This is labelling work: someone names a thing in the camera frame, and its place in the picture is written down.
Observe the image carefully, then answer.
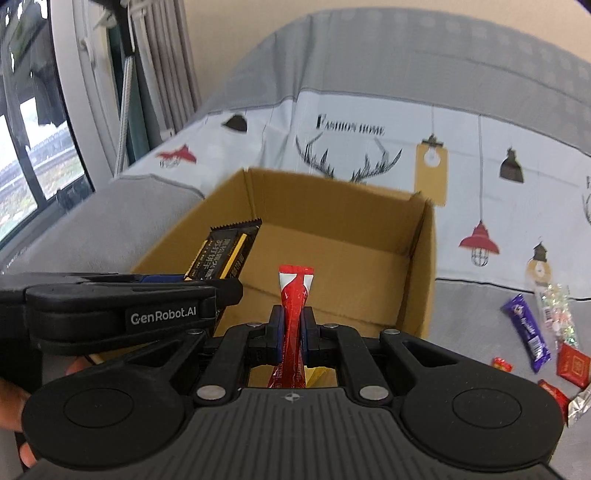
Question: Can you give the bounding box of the grey fuzzy blanket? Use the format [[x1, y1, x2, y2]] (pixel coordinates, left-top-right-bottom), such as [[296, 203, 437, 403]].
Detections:
[[0, 178, 206, 278]]

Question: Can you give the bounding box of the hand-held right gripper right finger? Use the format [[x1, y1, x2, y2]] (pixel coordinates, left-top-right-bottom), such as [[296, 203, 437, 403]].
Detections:
[[300, 308, 467, 403]]

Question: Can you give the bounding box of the black and gold snack bar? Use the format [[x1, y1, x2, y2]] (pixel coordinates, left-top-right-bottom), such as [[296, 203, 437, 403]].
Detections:
[[184, 218, 263, 282]]

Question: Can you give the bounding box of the dark hanging cloth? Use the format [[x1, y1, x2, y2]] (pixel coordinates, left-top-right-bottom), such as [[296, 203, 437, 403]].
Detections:
[[28, 60, 70, 127]]

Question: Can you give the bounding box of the purple chocolate bar packet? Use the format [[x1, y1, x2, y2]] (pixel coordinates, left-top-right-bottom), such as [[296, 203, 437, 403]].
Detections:
[[501, 294, 552, 374]]

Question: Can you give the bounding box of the clear speckled candy packet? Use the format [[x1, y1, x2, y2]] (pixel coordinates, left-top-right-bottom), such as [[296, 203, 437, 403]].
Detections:
[[536, 284, 580, 352]]

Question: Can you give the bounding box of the grey pleated curtain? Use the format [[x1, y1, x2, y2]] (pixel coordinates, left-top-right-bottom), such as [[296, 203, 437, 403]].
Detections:
[[127, 0, 201, 162]]

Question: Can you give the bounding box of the red stick snack packet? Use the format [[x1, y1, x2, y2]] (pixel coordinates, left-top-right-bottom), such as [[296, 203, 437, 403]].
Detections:
[[267, 264, 315, 389]]

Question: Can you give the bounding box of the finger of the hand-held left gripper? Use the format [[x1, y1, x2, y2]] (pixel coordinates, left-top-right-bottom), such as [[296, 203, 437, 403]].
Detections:
[[69, 273, 188, 284], [27, 281, 245, 357]]

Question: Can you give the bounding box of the person's left hand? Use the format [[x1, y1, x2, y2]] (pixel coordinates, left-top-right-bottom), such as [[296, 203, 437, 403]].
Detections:
[[0, 359, 93, 469]]

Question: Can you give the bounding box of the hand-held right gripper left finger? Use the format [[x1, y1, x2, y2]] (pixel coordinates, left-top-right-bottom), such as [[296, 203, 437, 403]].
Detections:
[[124, 305, 284, 403]]

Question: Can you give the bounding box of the white framed window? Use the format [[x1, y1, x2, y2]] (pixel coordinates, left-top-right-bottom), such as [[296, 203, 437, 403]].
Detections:
[[0, 0, 118, 252]]

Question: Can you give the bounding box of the silver foil snack wrapper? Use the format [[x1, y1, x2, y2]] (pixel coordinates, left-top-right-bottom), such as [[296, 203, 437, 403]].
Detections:
[[564, 383, 591, 428]]

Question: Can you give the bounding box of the brown cardboard box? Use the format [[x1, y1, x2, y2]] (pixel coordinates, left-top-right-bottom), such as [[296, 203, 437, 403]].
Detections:
[[90, 167, 438, 388]]

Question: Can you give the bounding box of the red oblong snack packet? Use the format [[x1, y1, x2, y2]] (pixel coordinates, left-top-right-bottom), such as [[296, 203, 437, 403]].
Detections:
[[537, 379, 571, 423]]

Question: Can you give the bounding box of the red square snack packet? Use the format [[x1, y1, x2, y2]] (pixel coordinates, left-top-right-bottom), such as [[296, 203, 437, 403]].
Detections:
[[556, 342, 591, 388]]

